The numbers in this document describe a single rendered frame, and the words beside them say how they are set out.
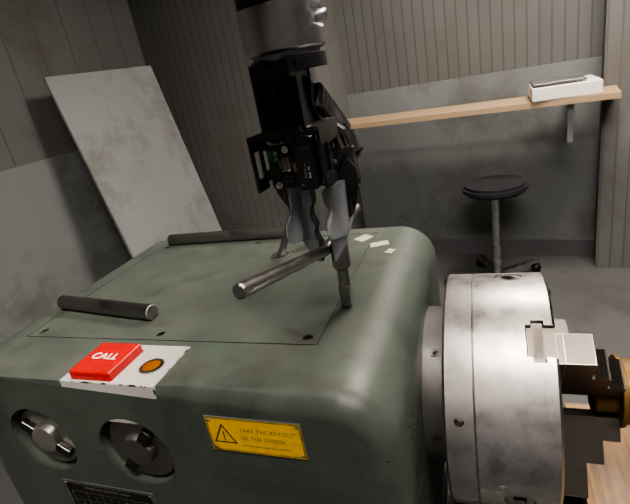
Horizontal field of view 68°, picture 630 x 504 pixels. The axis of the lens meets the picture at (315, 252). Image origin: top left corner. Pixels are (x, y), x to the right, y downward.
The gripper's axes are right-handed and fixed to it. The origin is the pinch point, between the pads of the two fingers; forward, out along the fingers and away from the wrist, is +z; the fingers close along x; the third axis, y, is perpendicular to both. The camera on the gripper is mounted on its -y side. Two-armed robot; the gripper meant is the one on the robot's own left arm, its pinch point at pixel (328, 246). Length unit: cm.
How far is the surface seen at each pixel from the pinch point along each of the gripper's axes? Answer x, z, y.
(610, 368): 30.2, 21.6, -9.3
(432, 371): 9.4, 19.5, -4.2
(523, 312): 20.3, 12.3, -6.8
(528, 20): 45, -24, -301
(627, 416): 31.9, 27.4, -7.6
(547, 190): 56, 85, -298
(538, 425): 21.0, 21.0, 2.3
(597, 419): 29.0, 29.4, -8.9
